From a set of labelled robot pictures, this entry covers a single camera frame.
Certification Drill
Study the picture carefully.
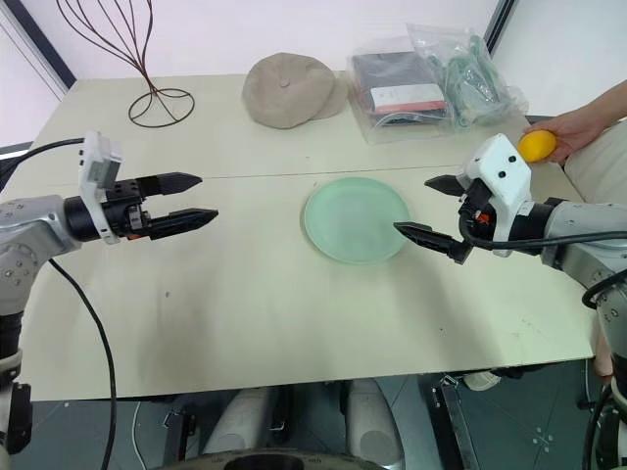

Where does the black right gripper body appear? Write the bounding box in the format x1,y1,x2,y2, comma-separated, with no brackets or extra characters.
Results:
457,178,494,247

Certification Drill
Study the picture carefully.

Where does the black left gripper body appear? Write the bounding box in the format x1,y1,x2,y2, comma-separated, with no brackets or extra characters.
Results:
101,177,154,242

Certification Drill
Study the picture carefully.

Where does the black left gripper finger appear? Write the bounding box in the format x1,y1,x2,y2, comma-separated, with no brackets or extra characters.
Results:
146,171,204,197
148,208,219,242

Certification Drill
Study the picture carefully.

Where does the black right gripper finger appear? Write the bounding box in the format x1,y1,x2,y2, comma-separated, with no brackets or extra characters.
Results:
392,221,474,266
423,174,467,200

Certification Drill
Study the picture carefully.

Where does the yellow lemon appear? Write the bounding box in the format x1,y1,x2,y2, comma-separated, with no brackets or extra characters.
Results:
517,129,559,164

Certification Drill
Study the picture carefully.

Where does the pale green round plate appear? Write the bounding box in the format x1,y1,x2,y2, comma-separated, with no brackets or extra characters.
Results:
303,176,412,266

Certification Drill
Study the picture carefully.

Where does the person's bare hand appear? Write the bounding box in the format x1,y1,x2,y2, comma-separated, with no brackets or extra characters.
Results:
523,109,607,165

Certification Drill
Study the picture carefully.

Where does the plastic bag with dark item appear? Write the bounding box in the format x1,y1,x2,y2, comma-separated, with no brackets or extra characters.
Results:
346,46,456,145

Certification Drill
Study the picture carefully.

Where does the beige fabric cap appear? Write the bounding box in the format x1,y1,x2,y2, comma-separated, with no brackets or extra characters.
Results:
241,52,350,130

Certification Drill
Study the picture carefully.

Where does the white grey rounded shape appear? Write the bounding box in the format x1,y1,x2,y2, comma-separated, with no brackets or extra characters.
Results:
344,379,406,466
202,386,271,456

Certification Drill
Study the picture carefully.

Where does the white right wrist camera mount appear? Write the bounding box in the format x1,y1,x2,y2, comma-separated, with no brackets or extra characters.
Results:
459,132,535,259

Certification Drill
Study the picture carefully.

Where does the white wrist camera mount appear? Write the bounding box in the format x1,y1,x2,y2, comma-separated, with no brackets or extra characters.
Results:
459,132,535,259
77,130,123,245

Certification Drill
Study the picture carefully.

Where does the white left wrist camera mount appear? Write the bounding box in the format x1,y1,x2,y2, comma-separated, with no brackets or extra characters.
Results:
77,130,123,245

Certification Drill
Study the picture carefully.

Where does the brown wire stand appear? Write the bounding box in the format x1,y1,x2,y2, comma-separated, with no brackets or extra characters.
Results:
55,0,198,128

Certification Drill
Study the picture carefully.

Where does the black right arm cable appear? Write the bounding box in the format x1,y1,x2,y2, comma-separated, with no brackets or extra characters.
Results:
457,212,627,470

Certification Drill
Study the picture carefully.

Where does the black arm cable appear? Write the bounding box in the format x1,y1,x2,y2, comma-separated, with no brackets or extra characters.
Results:
457,212,627,470
0,138,120,470

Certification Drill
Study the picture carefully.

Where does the plastic bag with green cords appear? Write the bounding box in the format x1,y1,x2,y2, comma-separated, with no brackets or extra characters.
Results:
405,23,531,134

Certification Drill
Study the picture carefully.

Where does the dark window frame post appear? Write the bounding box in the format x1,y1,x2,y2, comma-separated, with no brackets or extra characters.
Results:
483,0,519,52
0,0,78,97

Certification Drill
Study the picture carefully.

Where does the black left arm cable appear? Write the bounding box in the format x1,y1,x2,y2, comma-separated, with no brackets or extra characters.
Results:
0,138,120,470

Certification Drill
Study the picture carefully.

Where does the black metal frame strut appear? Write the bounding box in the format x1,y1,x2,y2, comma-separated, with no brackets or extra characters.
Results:
429,375,485,470

